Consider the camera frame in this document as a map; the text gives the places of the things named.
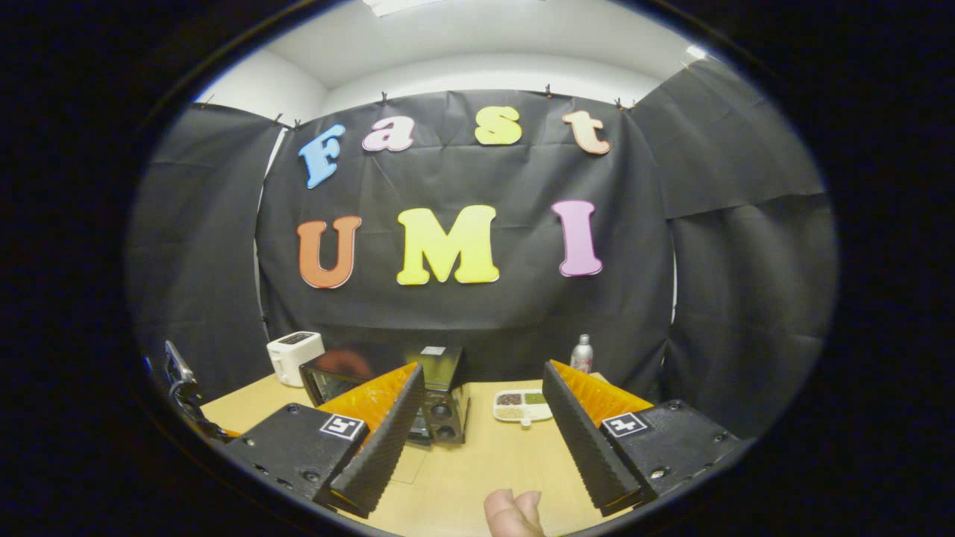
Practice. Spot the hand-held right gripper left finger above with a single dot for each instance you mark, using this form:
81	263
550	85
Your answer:
380	455

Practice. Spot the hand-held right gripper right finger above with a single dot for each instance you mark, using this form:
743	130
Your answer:
586	447

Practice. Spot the black electric oven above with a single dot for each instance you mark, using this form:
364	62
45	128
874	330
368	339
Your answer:
444	373

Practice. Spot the white divided dish with grains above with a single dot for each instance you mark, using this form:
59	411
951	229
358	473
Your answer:
522	406

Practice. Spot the silver drink can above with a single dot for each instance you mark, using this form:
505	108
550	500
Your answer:
582	356

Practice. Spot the white toaster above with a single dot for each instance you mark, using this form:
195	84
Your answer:
295	362

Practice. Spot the black backdrop cloth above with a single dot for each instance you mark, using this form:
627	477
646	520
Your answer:
709	298

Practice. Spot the small ceiling light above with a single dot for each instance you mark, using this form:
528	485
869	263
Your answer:
695	52

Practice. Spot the large ceiling light panel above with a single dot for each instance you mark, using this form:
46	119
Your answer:
403	6

